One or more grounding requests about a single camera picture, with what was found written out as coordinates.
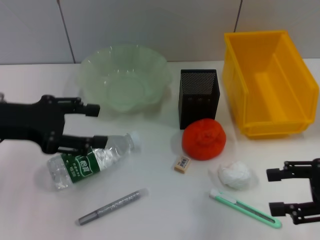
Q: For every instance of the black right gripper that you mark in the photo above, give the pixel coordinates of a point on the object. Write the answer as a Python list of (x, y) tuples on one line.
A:
[(316, 185)]

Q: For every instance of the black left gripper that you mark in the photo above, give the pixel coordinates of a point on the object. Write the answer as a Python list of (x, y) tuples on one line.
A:
[(30, 122)]

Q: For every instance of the mint green utility knife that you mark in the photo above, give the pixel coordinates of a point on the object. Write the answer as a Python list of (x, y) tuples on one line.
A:
[(250, 208)]

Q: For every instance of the clear green-label water bottle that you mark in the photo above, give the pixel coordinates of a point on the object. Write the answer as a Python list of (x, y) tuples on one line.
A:
[(82, 166)]

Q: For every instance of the white paper ball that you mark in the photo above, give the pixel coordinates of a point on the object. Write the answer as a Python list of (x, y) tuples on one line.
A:
[(233, 175)]

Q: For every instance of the translucent green fruit bowl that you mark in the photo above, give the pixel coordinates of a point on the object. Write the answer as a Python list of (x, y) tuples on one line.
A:
[(125, 82)]

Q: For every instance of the silver glitter pen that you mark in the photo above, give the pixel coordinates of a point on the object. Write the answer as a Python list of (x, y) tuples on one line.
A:
[(112, 207)]

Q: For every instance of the beige eraser with barcode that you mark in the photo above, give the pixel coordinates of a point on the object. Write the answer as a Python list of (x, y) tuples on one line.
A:
[(182, 163)]

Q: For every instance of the black mesh pen holder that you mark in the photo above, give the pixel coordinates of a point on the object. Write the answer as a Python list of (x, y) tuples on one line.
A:
[(197, 110)]

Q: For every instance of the yellow plastic bin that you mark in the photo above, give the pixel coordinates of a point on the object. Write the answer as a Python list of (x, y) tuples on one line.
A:
[(275, 95)]

